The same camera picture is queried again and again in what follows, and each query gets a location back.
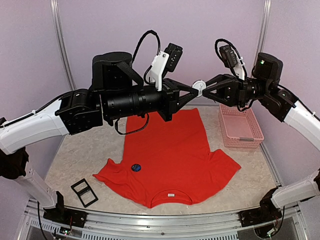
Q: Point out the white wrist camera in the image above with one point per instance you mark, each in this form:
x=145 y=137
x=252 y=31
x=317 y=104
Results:
x=164 y=62
x=233 y=62

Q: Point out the blue brooch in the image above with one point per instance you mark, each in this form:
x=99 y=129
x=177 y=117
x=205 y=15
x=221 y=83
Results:
x=199 y=85

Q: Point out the right aluminium frame post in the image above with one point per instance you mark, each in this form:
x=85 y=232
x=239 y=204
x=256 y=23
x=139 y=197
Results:
x=264 y=25

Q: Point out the front aluminium rail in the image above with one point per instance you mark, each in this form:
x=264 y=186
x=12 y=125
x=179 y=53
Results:
x=115 y=226

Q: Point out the pink plastic basket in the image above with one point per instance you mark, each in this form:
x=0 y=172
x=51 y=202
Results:
x=239 y=129

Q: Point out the aluminium frame post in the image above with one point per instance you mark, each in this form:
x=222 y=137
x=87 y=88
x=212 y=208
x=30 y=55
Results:
x=264 y=25
x=58 y=28

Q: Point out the left aluminium frame post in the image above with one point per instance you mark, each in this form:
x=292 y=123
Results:
x=58 y=28

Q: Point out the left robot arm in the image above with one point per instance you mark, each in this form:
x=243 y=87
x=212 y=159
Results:
x=117 y=91

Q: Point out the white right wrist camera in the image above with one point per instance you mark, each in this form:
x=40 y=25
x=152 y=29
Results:
x=233 y=62

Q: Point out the black open brooch box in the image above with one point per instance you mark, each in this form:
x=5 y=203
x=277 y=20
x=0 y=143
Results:
x=84 y=192

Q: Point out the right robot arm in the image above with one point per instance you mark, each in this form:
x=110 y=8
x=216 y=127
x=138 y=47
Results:
x=284 y=106

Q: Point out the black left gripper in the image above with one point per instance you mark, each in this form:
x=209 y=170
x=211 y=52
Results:
x=173 y=101

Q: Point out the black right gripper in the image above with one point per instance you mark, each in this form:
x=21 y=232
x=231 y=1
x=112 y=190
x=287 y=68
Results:
x=236 y=90

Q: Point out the red t-shirt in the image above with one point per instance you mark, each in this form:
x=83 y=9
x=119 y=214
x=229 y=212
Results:
x=168 y=157

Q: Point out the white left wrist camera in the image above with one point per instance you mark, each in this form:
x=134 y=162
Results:
x=164 y=62

